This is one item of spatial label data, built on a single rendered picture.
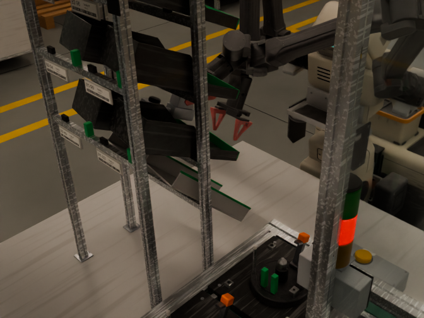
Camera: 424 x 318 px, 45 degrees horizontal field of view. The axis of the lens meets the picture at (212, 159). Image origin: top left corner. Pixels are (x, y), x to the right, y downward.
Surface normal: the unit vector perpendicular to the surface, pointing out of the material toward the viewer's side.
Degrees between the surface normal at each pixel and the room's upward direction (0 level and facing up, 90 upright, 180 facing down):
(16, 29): 90
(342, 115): 90
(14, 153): 0
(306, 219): 0
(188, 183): 90
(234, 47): 43
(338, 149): 90
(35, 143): 0
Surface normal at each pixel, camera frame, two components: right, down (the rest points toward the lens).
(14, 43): 0.68, 0.38
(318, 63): -0.72, 0.50
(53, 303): -0.03, -0.84
